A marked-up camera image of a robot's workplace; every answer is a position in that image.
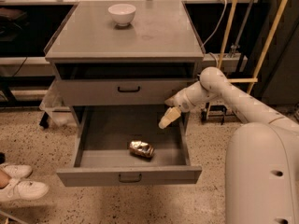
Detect grey drawer cabinet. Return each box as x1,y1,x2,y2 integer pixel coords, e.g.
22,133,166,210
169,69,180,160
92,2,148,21
45,1,204,124

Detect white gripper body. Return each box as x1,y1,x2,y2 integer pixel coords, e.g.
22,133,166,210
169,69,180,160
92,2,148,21
165,81,217,113

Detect closed grey upper drawer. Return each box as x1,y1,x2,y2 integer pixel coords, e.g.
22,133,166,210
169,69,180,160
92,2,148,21
57,78,194,106

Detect white power cable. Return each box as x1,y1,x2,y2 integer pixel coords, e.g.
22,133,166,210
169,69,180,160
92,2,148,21
200,0,230,68

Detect black drawer handle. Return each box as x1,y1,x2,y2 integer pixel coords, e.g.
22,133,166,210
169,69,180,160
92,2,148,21
118,174,142,184
117,86,141,93

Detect crushed orange metallic can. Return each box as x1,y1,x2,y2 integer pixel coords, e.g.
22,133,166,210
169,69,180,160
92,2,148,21
129,140,154,159

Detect black upper drawer handle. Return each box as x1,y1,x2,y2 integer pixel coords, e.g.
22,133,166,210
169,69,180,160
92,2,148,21
117,86,141,93

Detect yellow wheeled ladder frame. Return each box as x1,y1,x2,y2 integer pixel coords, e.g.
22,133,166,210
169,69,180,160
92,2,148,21
207,0,288,124

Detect open grey lower drawer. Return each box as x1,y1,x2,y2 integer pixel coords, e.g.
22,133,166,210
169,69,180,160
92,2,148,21
57,105,202,187

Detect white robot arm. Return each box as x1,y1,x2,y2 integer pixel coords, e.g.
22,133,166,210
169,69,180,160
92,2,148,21
159,67,299,224

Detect clear plastic bin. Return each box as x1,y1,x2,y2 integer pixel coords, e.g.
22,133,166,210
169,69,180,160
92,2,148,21
39,80,76,126

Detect black lower drawer handle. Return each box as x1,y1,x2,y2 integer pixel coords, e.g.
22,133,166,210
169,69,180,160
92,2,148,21
118,174,142,184

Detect white sneaker near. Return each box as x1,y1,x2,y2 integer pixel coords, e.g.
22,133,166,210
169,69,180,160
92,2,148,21
0,178,50,202

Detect white sneaker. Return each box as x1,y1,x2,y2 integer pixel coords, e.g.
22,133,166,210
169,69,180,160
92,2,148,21
0,163,33,178
0,178,50,202

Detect white ceramic bowl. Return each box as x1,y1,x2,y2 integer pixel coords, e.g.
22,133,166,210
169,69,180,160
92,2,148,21
108,4,136,26

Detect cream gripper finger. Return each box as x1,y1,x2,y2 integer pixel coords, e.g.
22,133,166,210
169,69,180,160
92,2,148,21
159,106,181,129

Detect white sneaker far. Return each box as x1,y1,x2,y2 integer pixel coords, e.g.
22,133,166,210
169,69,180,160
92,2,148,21
0,163,33,178

